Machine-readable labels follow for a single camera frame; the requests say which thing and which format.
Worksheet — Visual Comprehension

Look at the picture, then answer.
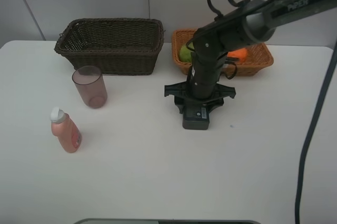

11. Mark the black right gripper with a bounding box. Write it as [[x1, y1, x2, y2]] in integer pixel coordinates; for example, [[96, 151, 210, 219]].
[[164, 61, 236, 114]]

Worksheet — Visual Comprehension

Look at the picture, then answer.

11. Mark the black rectangular bottle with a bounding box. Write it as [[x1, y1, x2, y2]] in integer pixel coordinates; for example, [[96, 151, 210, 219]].
[[182, 101, 210, 130]]

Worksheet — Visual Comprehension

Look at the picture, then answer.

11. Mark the green lime fruit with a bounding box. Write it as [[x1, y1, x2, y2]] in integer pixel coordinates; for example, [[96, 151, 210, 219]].
[[179, 45, 192, 63]]

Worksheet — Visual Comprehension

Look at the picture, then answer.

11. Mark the orange tangerine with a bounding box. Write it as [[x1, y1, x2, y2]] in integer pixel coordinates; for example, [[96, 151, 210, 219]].
[[227, 48, 249, 63]]

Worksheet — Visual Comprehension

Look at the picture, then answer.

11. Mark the translucent purple plastic cup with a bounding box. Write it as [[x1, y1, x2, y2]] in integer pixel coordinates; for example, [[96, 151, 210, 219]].
[[72, 66, 107, 109]]

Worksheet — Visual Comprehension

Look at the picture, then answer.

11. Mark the pink bottle white cap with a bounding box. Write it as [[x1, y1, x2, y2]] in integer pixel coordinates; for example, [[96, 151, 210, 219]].
[[50, 107, 82, 153]]

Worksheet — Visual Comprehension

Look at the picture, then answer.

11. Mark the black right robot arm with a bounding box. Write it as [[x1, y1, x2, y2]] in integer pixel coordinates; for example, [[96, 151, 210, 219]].
[[164, 0, 336, 113]]

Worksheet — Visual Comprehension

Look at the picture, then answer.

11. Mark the orange wicker basket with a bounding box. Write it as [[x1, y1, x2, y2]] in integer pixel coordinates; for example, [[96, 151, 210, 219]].
[[171, 28, 274, 76]]

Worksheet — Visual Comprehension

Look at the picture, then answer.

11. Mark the dark brown wicker basket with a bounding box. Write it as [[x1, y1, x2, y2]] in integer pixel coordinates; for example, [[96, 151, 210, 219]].
[[54, 18, 164, 75]]

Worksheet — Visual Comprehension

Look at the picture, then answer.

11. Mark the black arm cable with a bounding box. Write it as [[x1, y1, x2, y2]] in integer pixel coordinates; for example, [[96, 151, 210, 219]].
[[206, 0, 337, 224]]

